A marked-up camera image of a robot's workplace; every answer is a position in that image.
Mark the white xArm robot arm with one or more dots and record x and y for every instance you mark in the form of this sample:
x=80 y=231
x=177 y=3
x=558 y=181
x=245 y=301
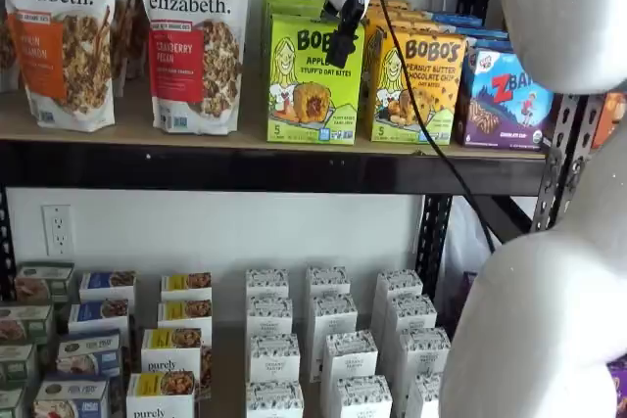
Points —
x=539 y=315

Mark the yellow Bobo's peanut butter box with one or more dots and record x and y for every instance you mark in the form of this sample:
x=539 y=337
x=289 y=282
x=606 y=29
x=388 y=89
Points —
x=441 y=95
x=387 y=2
x=397 y=14
x=411 y=26

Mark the blue purple Zbar box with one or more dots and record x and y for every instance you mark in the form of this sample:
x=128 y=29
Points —
x=504 y=109
x=490 y=31
x=485 y=42
x=455 y=19

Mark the brown particle shelf board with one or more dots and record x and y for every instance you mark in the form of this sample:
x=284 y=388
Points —
x=255 y=119

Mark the white patterned organic pantry box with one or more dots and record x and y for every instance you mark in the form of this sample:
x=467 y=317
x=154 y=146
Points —
x=274 y=401
x=423 y=354
x=335 y=315
x=267 y=283
x=274 y=359
x=411 y=315
x=328 y=281
x=363 y=398
x=349 y=357
x=423 y=398
x=269 y=315
x=399 y=285

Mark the large orange product box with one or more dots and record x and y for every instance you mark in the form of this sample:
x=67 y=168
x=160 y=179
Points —
x=612 y=119

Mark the white granola box yellow band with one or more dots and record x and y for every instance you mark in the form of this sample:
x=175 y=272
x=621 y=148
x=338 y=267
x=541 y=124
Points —
x=161 y=396
x=171 y=349
x=185 y=315
x=186 y=286

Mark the white granola box blue band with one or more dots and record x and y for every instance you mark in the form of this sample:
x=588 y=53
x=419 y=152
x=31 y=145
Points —
x=71 y=398
x=88 y=354
x=98 y=317
x=108 y=286

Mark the green granola box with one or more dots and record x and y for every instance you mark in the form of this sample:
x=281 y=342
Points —
x=44 y=281
x=17 y=364
x=12 y=403
x=27 y=325

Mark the purple snack box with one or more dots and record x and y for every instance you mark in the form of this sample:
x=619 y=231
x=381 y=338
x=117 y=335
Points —
x=618 y=379

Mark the granola bag red cranberry label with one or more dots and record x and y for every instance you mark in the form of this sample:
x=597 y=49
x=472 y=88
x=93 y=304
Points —
x=196 y=70

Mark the black metal shelving rack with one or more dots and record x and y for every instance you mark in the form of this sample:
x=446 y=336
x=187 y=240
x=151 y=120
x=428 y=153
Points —
x=245 y=168
x=585 y=144

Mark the translucent white plastic sheet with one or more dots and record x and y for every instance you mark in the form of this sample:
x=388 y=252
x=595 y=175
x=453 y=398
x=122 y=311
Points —
x=465 y=242

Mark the white granola bag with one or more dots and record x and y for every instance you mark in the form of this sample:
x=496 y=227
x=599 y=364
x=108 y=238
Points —
x=9 y=56

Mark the white Organic Pantry boxes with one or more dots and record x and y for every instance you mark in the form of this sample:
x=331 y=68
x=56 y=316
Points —
x=227 y=364

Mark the white wall outlet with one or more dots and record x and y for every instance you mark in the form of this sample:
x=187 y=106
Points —
x=58 y=229

